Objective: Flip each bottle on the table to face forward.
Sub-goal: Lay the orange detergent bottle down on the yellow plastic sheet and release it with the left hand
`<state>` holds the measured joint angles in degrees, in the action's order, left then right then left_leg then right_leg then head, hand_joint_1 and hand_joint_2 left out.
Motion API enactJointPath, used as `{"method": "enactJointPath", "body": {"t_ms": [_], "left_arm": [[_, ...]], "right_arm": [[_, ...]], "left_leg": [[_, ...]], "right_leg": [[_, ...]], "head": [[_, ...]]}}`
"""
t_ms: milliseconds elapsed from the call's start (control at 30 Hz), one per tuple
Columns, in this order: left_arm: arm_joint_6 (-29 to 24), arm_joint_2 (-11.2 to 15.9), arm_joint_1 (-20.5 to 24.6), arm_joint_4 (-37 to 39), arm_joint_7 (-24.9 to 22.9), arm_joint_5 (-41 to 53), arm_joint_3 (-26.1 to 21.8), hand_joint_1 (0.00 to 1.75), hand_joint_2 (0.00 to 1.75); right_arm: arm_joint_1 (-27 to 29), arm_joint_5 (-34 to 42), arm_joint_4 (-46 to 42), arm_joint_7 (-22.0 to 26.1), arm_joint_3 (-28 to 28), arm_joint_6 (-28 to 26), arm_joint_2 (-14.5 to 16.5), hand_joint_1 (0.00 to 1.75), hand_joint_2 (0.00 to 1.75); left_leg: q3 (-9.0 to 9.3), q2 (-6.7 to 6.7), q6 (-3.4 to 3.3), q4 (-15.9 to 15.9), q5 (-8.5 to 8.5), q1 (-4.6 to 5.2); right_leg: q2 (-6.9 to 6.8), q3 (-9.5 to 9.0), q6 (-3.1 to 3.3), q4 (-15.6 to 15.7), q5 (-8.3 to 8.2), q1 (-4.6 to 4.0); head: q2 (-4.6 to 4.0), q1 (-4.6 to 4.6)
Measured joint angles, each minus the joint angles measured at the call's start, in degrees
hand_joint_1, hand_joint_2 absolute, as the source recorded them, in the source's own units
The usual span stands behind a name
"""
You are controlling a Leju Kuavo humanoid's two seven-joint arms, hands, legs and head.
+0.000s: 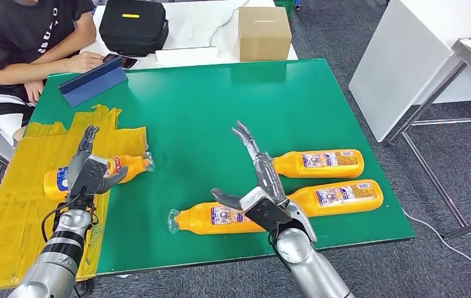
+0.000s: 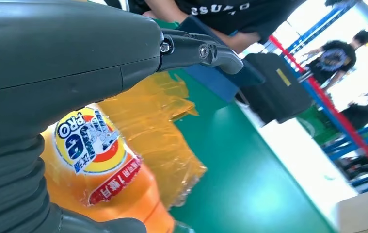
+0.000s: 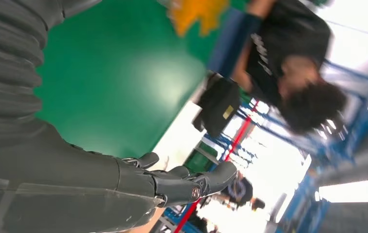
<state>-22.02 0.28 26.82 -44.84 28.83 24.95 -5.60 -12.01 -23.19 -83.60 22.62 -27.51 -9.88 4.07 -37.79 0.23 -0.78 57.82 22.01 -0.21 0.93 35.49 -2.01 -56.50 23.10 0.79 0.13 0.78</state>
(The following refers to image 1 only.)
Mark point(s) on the brown cardboard box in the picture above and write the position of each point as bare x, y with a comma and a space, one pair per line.
263, 36

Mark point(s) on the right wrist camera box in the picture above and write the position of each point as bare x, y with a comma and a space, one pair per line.
266, 212

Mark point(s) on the person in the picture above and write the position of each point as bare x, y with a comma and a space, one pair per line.
5, 24

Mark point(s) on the white board panel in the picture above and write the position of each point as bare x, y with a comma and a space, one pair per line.
403, 61

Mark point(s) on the black carrying bag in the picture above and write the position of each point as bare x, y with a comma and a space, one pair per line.
131, 32

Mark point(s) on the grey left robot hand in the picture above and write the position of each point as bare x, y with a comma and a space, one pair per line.
91, 177

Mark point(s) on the person's hand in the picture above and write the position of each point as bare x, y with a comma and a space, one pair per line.
84, 62
33, 90

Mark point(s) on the green plastic crate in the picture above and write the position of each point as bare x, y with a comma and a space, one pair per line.
284, 6

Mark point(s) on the blue tablet case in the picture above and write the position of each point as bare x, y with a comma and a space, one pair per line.
90, 87

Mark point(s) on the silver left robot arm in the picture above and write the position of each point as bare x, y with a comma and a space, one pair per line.
54, 263

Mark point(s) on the white table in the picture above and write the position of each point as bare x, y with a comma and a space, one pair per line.
196, 20

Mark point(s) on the black smartphone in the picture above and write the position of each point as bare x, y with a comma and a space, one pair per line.
128, 62

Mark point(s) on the orange detergent bottle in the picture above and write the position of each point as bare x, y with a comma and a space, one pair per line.
321, 164
134, 164
196, 220
342, 197

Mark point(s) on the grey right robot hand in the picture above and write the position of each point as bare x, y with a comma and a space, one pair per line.
270, 177

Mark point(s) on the white flat box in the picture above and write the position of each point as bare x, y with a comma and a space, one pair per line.
185, 56

